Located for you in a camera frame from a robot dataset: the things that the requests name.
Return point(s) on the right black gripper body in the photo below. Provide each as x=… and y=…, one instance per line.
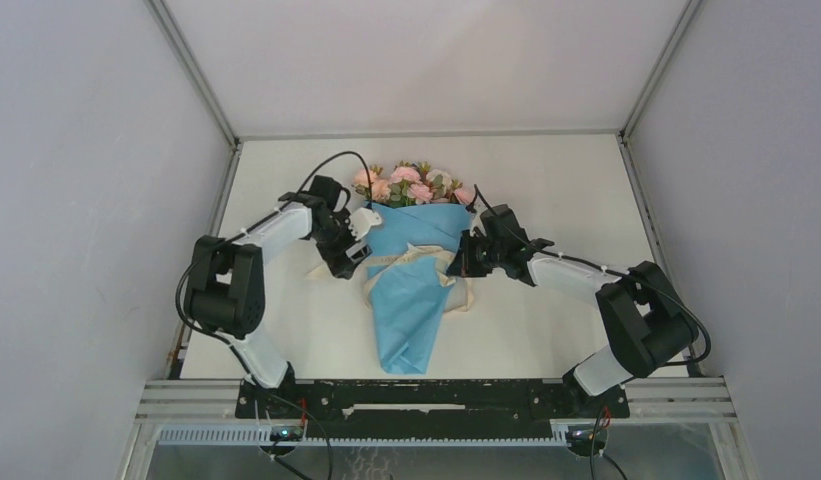
x=480, y=254

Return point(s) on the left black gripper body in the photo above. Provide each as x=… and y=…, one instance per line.
x=336, y=240

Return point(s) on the fake pink flower bouquet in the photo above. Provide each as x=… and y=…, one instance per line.
x=411, y=184

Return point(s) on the blue wrapping paper sheet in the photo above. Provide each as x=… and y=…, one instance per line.
x=407, y=286

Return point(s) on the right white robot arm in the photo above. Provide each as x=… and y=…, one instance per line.
x=645, y=323

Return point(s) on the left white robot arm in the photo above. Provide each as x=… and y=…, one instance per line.
x=222, y=292

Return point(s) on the right base circuit board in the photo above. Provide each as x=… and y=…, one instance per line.
x=586, y=435

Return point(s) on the base circuit board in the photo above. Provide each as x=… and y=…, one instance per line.
x=285, y=434
x=586, y=435

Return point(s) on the left base circuit board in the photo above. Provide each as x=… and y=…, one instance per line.
x=285, y=434

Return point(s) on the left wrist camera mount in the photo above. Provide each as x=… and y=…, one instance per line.
x=362, y=221

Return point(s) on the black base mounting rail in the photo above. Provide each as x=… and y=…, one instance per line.
x=438, y=408

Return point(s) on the white slotted cable duct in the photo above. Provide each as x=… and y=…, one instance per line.
x=216, y=435

